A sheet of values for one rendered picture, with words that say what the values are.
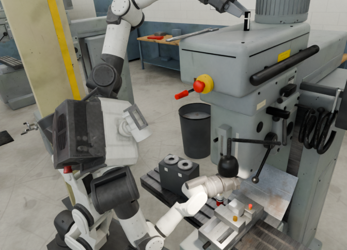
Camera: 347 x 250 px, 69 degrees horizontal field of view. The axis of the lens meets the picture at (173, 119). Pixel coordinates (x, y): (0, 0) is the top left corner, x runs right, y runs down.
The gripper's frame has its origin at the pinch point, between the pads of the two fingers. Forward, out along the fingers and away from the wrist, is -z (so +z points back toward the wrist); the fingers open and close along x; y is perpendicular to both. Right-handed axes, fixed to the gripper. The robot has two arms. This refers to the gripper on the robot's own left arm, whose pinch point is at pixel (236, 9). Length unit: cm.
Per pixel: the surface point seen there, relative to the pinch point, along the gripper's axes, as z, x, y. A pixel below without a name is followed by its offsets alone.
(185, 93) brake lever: -4.0, 19.9, -27.0
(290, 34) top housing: -19.4, -3.0, 1.9
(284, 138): -38.9, 15.1, -20.2
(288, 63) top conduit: -24.8, 4.5, -3.8
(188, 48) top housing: 2.4, 19.6, -12.5
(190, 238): -44, 14, -104
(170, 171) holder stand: -12, -4, -94
